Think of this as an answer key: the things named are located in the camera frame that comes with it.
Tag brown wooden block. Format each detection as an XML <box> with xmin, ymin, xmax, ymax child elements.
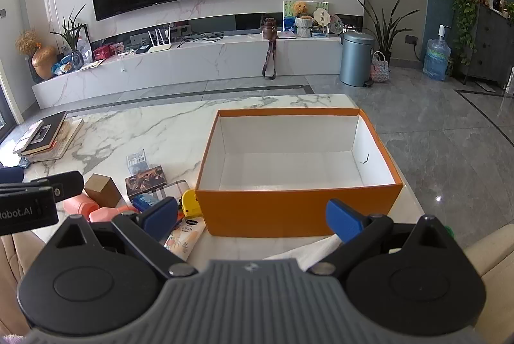
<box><xmin>84</xmin><ymin>173</ymin><xmax>122</xmax><ymax>208</ymax></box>

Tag pink pump bottle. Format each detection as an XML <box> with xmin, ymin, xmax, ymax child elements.
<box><xmin>89</xmin><ymin>206</ymin><xmax>138</xmax><ymax>224</ymax></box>

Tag brown teddy bear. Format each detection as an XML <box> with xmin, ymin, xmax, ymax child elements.
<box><xmin>291</xmin><ymin>1</ymin><xmax>315</xmax><ymax>21</ymax></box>

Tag red box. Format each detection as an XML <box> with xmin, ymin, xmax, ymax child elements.
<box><xmin>93</xmin><ymin>43</ymin><xmax>125</xmax><ymax>62</ymax></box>

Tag white marble console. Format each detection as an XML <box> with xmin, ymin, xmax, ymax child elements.
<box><xmin>31</xmin><ymin>34</ymin><xmax>344</xmax><ymax>110</ymax></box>

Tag dark cover book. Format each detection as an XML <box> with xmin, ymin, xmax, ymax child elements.
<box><xmin>19</xmin><ymin>110</ymin><xmax>67</xmax><ymax>157</ymax></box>

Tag woven handbag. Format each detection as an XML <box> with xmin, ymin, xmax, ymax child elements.
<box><xmin>369</xmin><ymin>51</ymin><xmax>391</xmax><ymax>84</ymax></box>

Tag orange cardboard box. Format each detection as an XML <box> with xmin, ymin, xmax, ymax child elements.
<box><xmin>195</xmin><ymin>108</ymin><xmax>404</xmax><ymax>237</ymax></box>

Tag white lotion tube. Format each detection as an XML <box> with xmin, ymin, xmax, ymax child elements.
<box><xmin>164</xmin><ymin>216</ymin><xmax>208</xmax><ymax>261</ymax></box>

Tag plaid glasses case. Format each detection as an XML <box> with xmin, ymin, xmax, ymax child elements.
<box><xmin>158</xmin><ymin>180</ymin><xmax>191</xmax><ymax>204</ymax></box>

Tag small blue box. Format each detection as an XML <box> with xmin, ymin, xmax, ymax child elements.
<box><xmin>132</xmin><ymin>193</ymin><xmax>162</xmax><ymax>212</ymax></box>

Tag pink cylinder bottle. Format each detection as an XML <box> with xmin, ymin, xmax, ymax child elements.
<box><xmin>63</xmin><ymin>195</ymin><xmax>100</xmax><ymax>217</ymax></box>

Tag beige book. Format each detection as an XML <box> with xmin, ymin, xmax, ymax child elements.
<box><xmin>27</xmin><ymin>118</ymin><xmax>85</xmax><ymax>163</ymax></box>

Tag brown bottle with strap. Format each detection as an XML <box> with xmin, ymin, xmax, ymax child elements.
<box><xmin>262</xmin><ymin>17</ymin><xmax>279</xmax><ymax>81</ymax></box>

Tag picture printed box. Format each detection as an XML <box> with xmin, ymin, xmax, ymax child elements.
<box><xmin>125</xmin><ymin>165</ymin><xmax>169</xmax><ymax>202</ymax></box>

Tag blue water jug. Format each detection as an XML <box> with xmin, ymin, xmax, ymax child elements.
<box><xmin>422</xmin><ymin>25</ymin><xmax>451</xmax><ymax>82</ymax></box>

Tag aloe plant in vase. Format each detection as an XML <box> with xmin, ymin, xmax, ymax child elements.
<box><xmin>50</xmin><ymin>4</ymin><xmax>87</xmax><ymax>68</ymax></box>

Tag white router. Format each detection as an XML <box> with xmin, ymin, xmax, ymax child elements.
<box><xmin>146</xmin><ymin>29</ymin><xmax>173</xmax><ymax>54</ymax></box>

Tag dried flowers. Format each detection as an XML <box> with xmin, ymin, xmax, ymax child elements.
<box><xmin>15</xmin><ymin>30</ymin><xmax>39</xmax><ymax>57</ymax></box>

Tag small grey packet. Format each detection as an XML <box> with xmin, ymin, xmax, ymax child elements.
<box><xmin>127</xmin><ymin>151</ymin><xmax>150</xmax><ymax>176</ymax></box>

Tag white tissue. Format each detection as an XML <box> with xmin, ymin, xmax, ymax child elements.
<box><xmin>262</xmin><ymin>235</ymin><xmax>343</xmax><ymax>261</ymax></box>

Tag beige sofa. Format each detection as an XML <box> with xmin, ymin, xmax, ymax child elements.
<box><xmin>461</xmin><ymin>223</ymin><xmax>514</xmax><ymax>290</ymax></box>

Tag green ivy plant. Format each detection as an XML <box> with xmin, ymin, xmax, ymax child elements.
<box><xmin>427</xmin><ymin>0</ymin><xmax>491</xmax><ymax>66</ymax></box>

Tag brown round vase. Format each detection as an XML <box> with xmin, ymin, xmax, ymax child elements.
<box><xmin>31</xmin><ymin>46</ymin><xmax>58</xmax><ymax>81</ymax></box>

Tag green picture board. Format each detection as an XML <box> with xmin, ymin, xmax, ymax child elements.
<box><xmin>283</xmin><ymin>0</ymin><xmax>330</xmax><ymax>36</ymax></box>

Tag dark grey cabinet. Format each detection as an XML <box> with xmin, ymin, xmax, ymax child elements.
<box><xmin>458</xmin><ymin>2</ymin><xmax>514</xmax><ymax>88</ymax></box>

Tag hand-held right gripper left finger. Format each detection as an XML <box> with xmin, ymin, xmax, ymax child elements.
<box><xmin>48</xmin><ymin>197</ymin><xmax>198</xmax><ymax>280</ymax></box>

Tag grey metal trash can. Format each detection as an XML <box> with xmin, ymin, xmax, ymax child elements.
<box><xmin>339</xmin><ymin>31</ymin><xmax>377</xmax><ymax>88</ymax></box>

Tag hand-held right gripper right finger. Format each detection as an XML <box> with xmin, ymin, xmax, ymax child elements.
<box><xmin>307</xmin><ymin>198</ymin><xmax>462</xmax><ymax>277</ymax></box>

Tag yellow tape measure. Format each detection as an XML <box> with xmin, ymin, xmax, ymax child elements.
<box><xmin>180</xmin><ymin>189</ymin><xmax>205</xmax><ymax>218</ymax></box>

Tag long-leaf potted plant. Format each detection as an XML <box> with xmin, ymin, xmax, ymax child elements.
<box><xmin>357</xmin><ymin>0</ymin><xmax>421</xmax><ymax>64</ymax></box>

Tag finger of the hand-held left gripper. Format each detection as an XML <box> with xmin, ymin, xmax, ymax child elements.
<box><xmin>0</xmin><ymin>171</ymin><xmax>85</xmax><ymax>203</ymax></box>

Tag round white fan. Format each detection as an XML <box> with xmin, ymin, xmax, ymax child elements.
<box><xmin>313</xmin><ymin>7</ymin><xmax>331</xmax><ymax>30</ymax></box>

